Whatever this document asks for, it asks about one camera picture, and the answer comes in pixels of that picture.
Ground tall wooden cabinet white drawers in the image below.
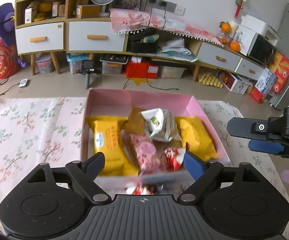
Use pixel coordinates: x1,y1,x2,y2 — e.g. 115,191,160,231
14,0,130,75

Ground camera on small tripod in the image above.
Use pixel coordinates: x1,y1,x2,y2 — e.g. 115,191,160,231
76,60,103,90

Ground black white microwave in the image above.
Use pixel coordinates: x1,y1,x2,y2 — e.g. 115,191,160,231
247,34,277,64

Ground white nut snack packet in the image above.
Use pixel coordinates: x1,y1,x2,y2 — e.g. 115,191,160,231
141,108,182,142

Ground silver box pink inside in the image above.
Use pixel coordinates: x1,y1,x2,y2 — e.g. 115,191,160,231
81,87,231,181

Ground dark yellow packet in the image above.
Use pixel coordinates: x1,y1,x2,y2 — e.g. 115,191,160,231
123,106,147,135

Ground red white crinkled snack packet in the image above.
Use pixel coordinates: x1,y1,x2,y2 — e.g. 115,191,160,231
126,184,163,196

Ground black wall power outlet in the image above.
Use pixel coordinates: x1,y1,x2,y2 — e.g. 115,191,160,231
149,0,177,9

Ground clear plastic storage bin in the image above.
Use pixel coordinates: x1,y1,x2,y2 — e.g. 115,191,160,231
66,53,90,75
35,54,55,75

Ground floral tablecloth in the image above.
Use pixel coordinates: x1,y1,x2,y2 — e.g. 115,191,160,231
0,96,289,240

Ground brown cardboard box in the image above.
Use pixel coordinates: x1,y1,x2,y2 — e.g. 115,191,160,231
76,5,101,19

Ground pink nougat clear packet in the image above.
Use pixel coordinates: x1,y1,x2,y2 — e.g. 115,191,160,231
124,133,168,175

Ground purple plush toy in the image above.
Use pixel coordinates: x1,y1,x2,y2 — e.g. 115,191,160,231
0,2,32,68

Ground pink tasselled cloth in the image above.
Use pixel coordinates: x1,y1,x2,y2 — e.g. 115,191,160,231
109,8,225,47

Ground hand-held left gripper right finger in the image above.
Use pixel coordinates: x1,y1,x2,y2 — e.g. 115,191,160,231
177,151,264,203

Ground yellow egg tray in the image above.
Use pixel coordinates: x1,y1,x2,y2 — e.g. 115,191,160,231
198,71,224,88

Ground small red snack packet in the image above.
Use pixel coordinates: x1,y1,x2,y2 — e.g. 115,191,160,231
163,147,187,172

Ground red drum container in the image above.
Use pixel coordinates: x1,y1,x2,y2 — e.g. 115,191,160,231
0,36,20,80

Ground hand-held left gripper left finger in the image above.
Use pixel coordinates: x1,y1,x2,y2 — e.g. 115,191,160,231
26,152,112,203

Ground blue white milk carton box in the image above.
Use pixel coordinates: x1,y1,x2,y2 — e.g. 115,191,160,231
254,69,278,96

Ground white printed cardboard box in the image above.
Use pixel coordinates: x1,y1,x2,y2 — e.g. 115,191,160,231
219,71,253,95

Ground orange red gift box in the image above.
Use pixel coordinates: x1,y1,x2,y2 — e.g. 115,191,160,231
268,52,289,95

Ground red cardboard box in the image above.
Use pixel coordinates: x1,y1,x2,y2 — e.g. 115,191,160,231
125,61,159,80

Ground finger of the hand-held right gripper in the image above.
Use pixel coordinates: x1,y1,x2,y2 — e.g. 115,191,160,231
226,117,271,140
247,140,285,153

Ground large yellow snack packet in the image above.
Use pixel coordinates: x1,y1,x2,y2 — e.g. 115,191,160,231
86,115,138,176
176,116,218,162

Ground black storage box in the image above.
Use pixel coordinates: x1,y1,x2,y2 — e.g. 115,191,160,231
129,29,160,54

